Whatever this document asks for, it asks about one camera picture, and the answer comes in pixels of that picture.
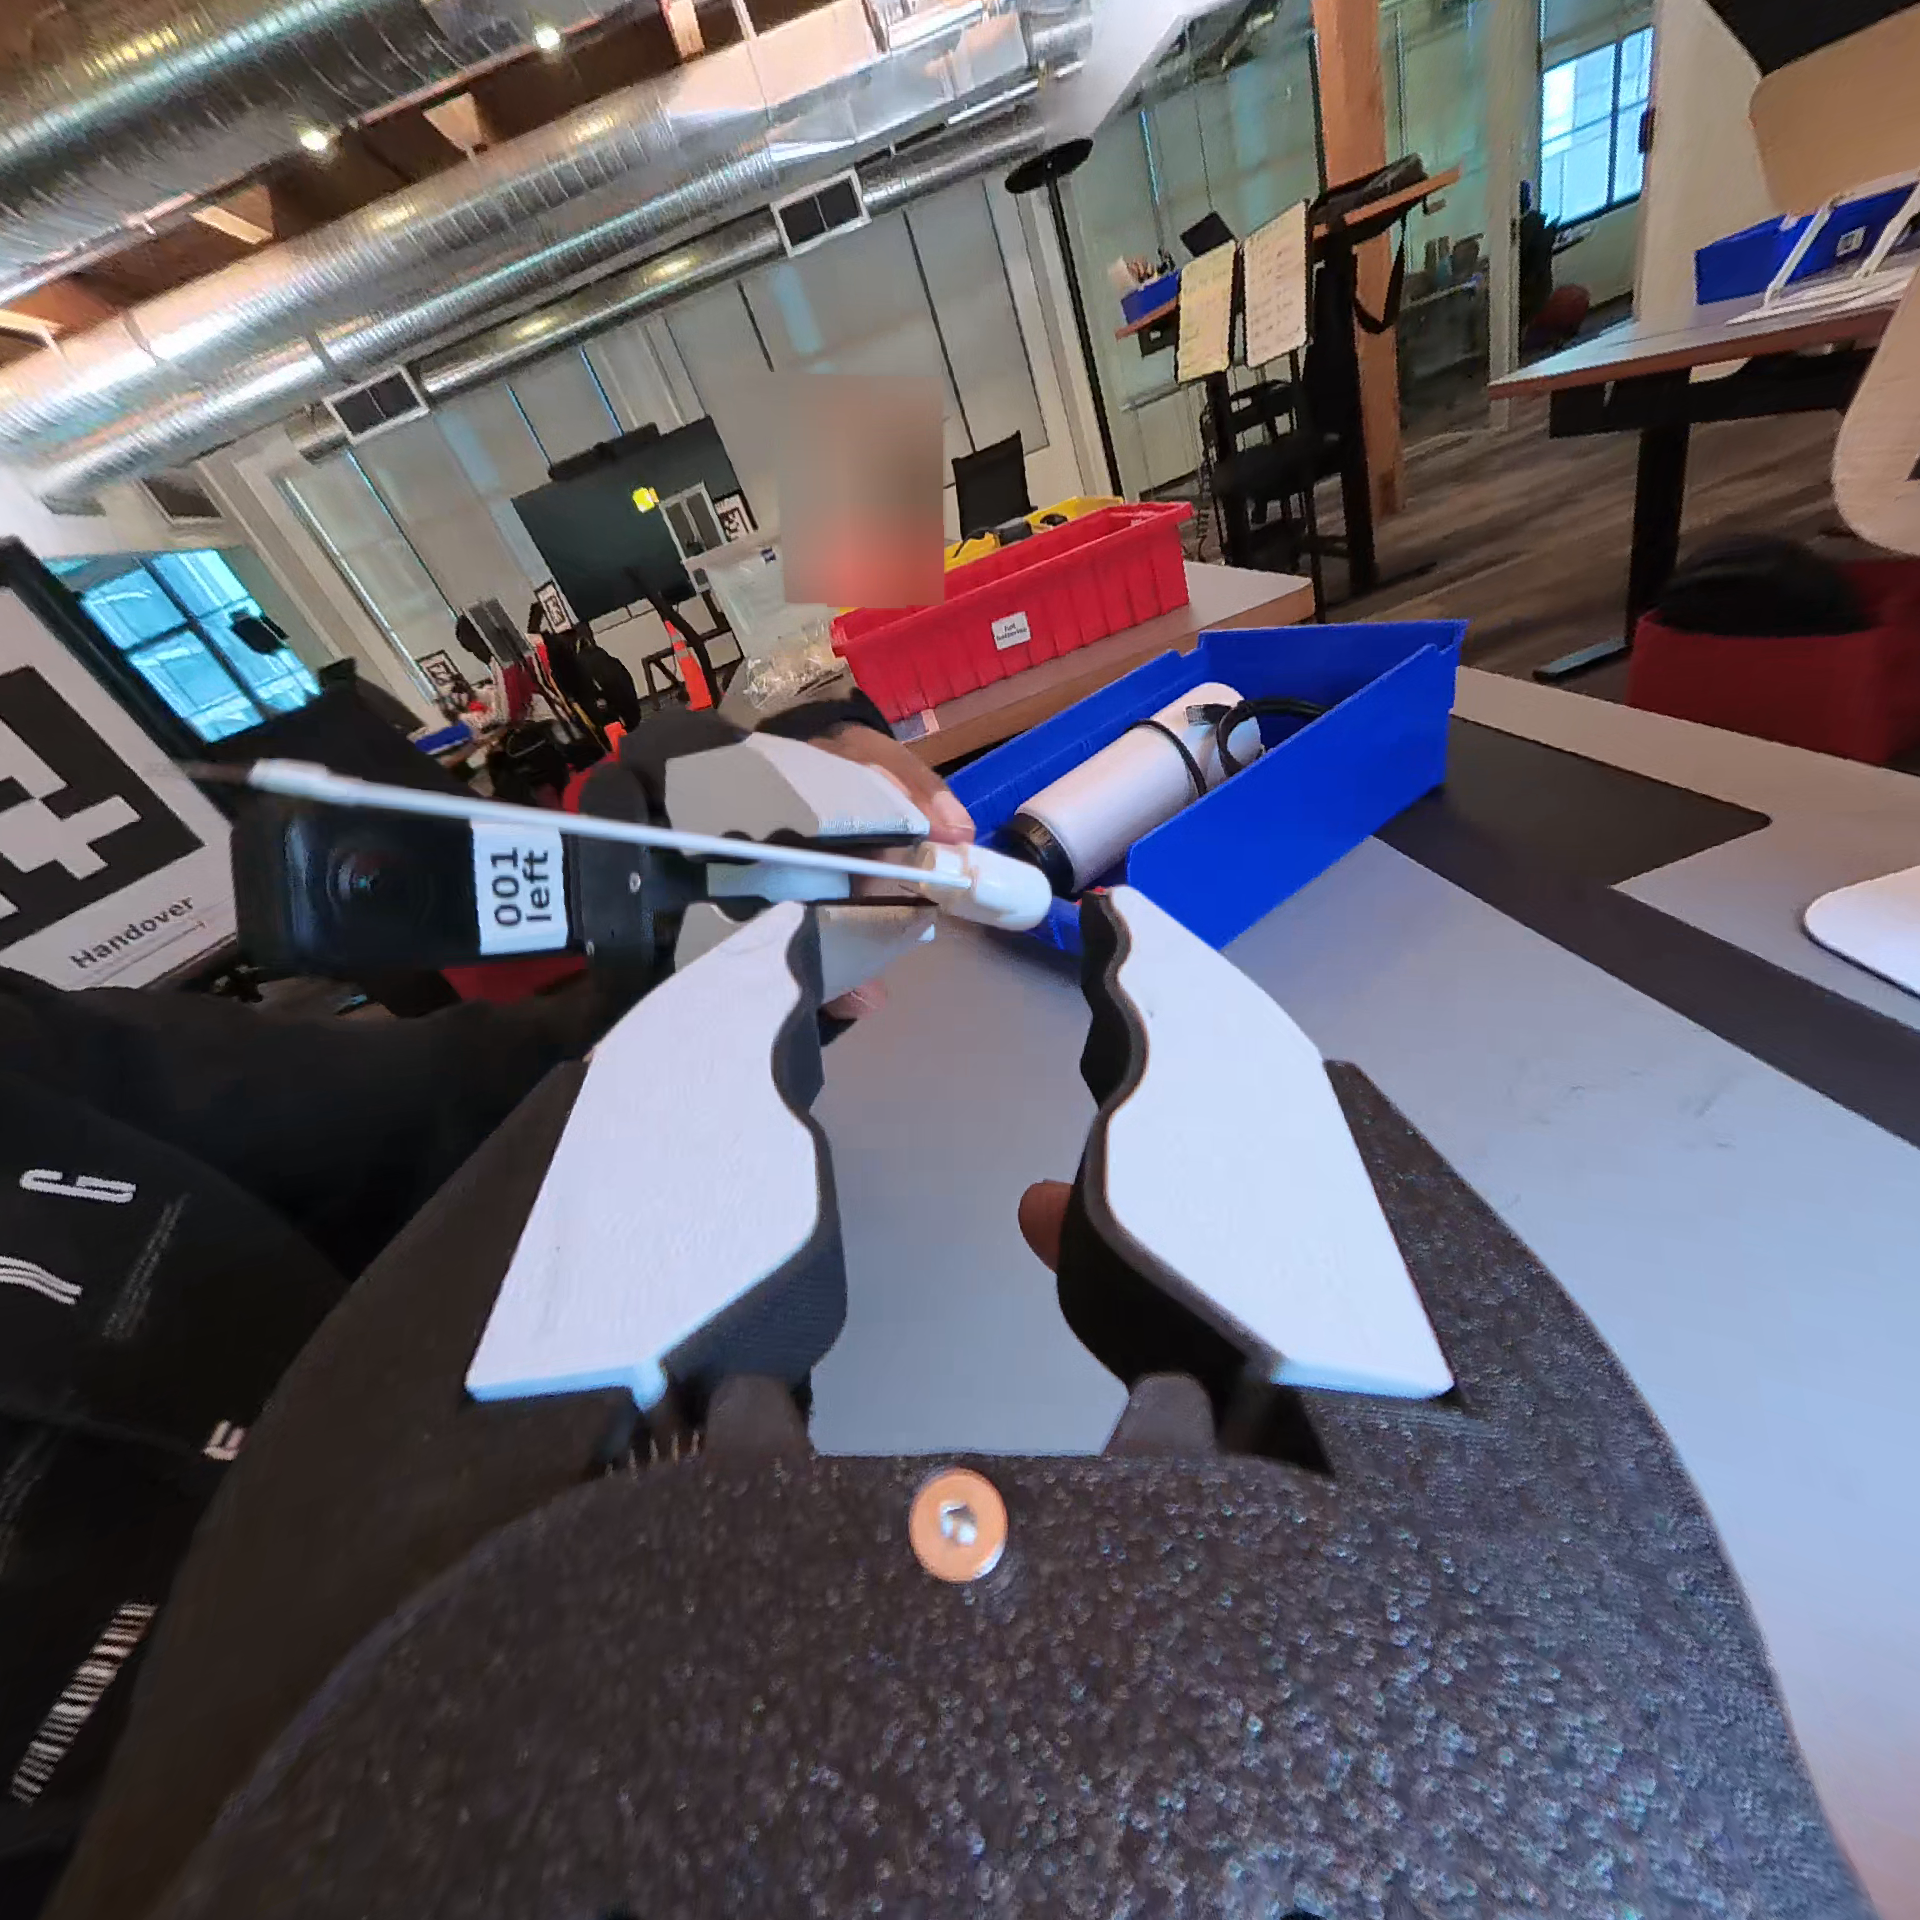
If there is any framed marker sign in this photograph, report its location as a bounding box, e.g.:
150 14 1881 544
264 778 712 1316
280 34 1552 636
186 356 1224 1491
0 538 249 993

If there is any person's left forearm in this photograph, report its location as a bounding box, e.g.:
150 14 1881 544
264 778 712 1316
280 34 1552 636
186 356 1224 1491
0 902 633 1279

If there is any black floor lamp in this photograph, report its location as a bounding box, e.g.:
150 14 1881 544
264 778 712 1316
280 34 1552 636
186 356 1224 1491
1006 138 1126 497

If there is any yellow plastic bin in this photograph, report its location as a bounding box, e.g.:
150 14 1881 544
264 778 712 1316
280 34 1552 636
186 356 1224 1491
944 497 1126 566

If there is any paper flip chart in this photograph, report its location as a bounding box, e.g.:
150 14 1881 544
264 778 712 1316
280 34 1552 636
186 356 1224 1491
1236 201 1310 369
1175 241 1238 385

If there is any wooden standing desk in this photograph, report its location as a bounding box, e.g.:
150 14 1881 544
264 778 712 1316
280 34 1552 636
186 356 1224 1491
1117 162 1464 595

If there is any wooden post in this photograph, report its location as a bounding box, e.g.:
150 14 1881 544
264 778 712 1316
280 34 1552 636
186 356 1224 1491
1311 0 1404 482

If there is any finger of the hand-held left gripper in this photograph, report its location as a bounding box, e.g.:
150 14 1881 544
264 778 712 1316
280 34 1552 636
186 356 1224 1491
656 729 935 847
673 897 938 994

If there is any person's left hand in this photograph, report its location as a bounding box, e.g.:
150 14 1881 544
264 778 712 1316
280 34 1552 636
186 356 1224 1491
756 694 980 849

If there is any white tag with wire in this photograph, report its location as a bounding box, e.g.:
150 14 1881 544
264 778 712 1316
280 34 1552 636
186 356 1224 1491
245 759 1056 936

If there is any red plastic basket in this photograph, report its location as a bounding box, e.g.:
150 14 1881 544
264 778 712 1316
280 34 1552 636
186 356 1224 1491
440 951 589 1010

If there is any black board on white stand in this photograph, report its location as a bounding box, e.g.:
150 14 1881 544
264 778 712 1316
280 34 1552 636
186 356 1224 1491
1798 286 1920 1000

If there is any long red ribbed bin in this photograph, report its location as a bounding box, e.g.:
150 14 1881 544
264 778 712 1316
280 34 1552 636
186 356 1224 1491
830 503 1198 722

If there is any black board with wooden back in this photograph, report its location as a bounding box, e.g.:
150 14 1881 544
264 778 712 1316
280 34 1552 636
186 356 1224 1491
1710 0 1920 212

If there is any wooden desk with black legs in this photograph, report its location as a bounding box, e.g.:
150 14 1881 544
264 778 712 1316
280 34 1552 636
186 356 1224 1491
1487 286 1920 683

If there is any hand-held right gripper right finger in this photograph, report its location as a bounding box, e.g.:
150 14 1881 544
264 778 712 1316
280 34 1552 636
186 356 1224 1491
1056 888 1455 1404

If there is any white cylinder with black cap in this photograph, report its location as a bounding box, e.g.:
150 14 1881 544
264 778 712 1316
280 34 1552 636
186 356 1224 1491
1008 682 1255 888

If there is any silver ventilation duct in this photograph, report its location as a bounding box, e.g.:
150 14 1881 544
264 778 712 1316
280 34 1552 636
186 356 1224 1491
0 0 840 273
0 76 1081 482

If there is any large black display screen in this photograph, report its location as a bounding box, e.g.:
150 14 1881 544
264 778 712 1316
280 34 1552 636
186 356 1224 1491
510 416 744 619

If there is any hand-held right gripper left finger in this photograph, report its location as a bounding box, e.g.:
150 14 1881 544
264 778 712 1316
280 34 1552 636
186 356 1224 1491
464 902 847 1412

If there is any blue plastic bin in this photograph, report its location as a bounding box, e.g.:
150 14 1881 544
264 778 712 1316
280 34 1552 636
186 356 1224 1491
1695 182 1920 308
944 619 1470 953

